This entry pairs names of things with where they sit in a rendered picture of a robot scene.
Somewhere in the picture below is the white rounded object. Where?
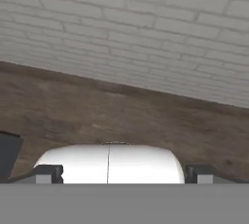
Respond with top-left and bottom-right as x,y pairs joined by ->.
33,141 -> 186,185

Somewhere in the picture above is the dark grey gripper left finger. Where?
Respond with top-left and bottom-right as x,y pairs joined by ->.
9,164 -> 64,185

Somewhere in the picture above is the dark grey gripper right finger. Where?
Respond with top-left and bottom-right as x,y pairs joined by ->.
184,164 -> 241,185

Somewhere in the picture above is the dark grey block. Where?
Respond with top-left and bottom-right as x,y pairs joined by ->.
0,130 -> 25,179

